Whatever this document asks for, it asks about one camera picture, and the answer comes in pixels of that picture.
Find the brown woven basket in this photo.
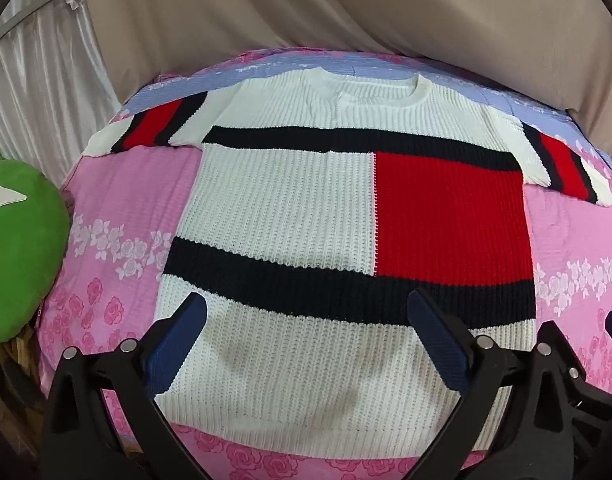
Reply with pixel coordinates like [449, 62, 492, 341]
[0, 330, 51, 441]

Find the green plush pillow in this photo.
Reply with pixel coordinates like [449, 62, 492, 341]
[0, 150, 71, 343]

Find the beige draped sheet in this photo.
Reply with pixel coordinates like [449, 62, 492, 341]
[80, 0, 612, 171]

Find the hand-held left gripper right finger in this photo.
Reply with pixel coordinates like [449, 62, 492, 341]
[407, 287, 573, 480]

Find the pink floral blanket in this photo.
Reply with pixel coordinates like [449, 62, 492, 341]
[36, 47, 612, 480]

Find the white satin curtain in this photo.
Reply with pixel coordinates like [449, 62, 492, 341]
[0, 0, 121, 191]

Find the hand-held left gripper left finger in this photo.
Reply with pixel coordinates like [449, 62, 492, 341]
[40, 291, 209, 480]

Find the white red black knit sweater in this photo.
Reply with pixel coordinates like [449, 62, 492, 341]
[83, 67, 612, 453]

